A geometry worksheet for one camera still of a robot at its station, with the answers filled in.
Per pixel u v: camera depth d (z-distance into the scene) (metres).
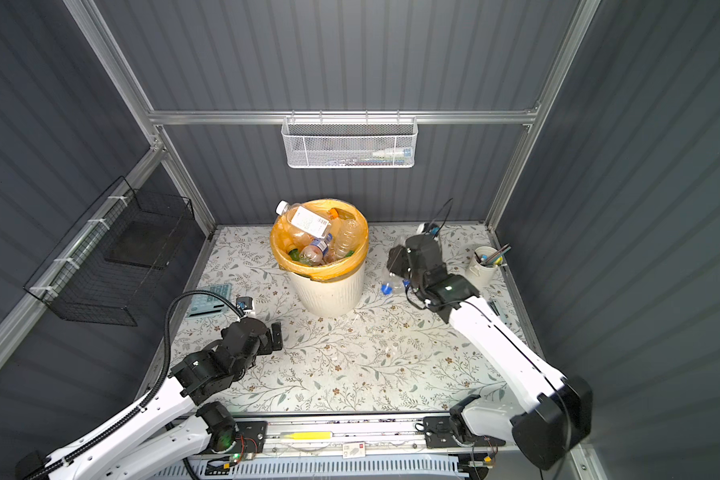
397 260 0.67
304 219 0.81
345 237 0.91
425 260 0.55
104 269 0.72
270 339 0.60
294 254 0.87
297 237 0.86
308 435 0.74
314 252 0.87
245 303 0.67
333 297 0.83
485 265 0.94
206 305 0.96
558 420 0.38
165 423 0.50
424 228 0.68
